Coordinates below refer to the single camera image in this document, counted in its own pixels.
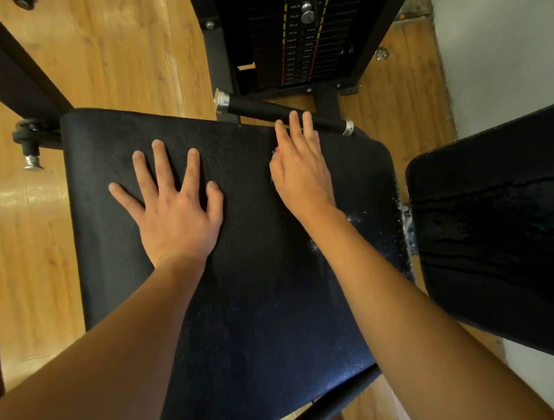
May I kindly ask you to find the person's left hand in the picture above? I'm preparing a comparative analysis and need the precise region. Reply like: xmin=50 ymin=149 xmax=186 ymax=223
xmin=104 ymin=138 xmax=229 ymax=272

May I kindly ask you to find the person's right hand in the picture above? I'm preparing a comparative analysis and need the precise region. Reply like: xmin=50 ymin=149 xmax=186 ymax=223
xmin=265 ymin=109 xmax=343 ymax=226

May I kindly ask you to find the person's left forearm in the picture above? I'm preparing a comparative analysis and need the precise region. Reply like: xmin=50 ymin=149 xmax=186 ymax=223
xmin=0 ymin=247 xmax=209 ymax=420

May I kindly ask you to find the person's right forearm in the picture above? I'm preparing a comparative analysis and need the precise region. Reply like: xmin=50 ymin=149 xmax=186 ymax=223
xmin=294 ymin=207 xmax=554 ymax=420

